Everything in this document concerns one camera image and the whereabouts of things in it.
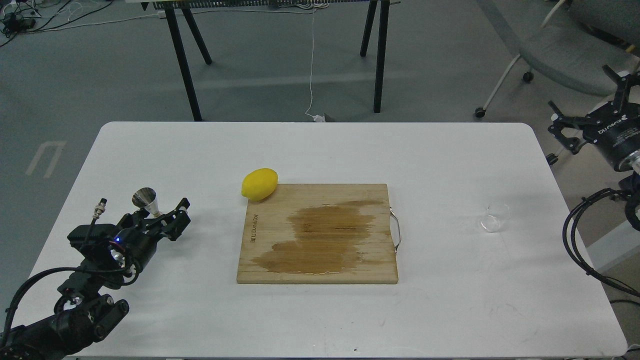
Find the yellow lemon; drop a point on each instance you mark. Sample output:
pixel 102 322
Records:
pixel 259 184

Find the steel jigger measuring cup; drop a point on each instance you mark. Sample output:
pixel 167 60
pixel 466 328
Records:
pixel 147 198

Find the clear glass cup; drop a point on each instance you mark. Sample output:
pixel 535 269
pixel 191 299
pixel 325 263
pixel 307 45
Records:
pixel 495 217

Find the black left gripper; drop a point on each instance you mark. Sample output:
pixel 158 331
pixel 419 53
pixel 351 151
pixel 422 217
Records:
pixel 131 243

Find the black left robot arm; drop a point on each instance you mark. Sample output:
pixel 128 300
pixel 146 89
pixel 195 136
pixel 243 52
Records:
pixel 82 315

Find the grey office chair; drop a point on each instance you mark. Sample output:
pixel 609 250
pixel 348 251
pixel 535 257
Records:
pixel 573 57

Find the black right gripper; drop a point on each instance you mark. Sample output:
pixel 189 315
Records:
pixel 617 137

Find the wooden cutting board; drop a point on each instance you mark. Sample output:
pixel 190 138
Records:
pixel 319 234

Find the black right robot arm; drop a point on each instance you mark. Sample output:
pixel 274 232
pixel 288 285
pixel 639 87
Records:
pixel 567 130

